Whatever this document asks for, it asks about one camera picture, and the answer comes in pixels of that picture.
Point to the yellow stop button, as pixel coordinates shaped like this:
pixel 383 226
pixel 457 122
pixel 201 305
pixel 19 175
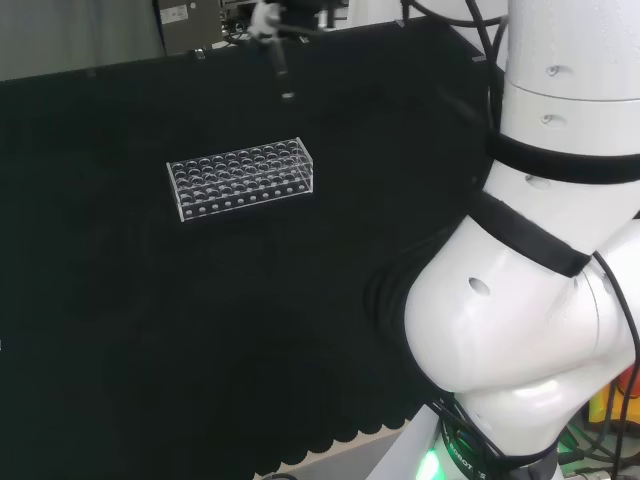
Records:
pixel 612 400

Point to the grey box with labels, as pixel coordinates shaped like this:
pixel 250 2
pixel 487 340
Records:
pixel 189 25

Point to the metal cloth clip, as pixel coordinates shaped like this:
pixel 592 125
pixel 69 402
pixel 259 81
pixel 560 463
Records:
pixel 198 54

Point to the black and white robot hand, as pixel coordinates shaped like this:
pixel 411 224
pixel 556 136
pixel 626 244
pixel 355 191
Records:
pixel 280 20

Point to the clear plastic test tube rack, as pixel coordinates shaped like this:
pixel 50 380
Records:
pixel 240 177

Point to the black bench cloth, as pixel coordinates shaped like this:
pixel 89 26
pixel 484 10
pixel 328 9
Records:
pixel 200 325

